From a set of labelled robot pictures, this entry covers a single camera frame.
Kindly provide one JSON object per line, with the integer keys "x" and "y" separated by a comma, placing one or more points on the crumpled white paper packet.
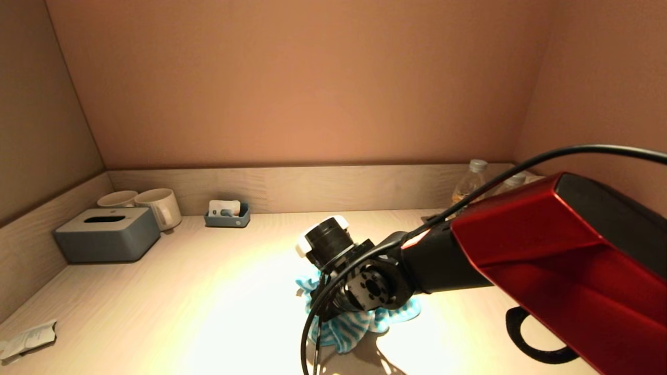
{"x": 28, "y": 337}

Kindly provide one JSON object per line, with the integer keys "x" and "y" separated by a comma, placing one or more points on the red black right robot arm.
{"x": 547, "y": 245}

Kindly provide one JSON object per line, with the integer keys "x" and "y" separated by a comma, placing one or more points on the dark tea plastic bottle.
{"x": 513, "y": 180}

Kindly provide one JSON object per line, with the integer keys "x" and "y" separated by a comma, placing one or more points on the blue white striped cloth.
{"x": 349, "y": 328}

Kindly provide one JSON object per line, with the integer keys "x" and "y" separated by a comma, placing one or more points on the small blue-grey tray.
{"x": 226, "y": 222}

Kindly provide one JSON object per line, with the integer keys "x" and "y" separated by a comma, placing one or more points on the grey tissue box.
{"x": 104, "y": 237}

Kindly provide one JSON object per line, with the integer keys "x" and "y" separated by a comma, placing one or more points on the white sachet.
{"x": 221, "y": 206}

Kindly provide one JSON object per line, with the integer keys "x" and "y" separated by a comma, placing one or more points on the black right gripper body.
{"x": 325, "y": 304}

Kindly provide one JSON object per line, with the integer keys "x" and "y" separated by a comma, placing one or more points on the light tea plastic bottle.
{"x": 469, "y": 185}

